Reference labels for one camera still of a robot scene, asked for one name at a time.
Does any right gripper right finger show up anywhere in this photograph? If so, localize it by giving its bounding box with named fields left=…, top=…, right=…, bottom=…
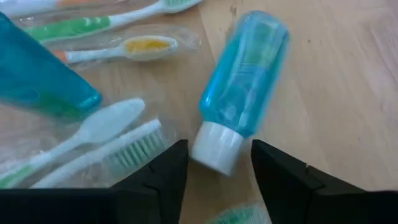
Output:
left=251, top=139, right=398, bottom=224

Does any blue mouthwash bottle white cap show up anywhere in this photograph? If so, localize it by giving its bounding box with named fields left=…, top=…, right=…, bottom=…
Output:
left=0, top=11, right=103, bottom=122
left=190, top=9, right=292, bottom=177

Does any pile of clear plastic packets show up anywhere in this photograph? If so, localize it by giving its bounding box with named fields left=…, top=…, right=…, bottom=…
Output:
left=29, top=119, right=167, bottom=190

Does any orange toothbrush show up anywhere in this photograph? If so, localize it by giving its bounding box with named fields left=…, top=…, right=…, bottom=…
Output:
left=0, top=0, right=125, bottom=18
left=52, top=34, right=180, bottom=65

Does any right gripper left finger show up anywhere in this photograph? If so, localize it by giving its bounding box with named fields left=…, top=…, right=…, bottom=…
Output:
left=0, top=139, right=190, bottom=224

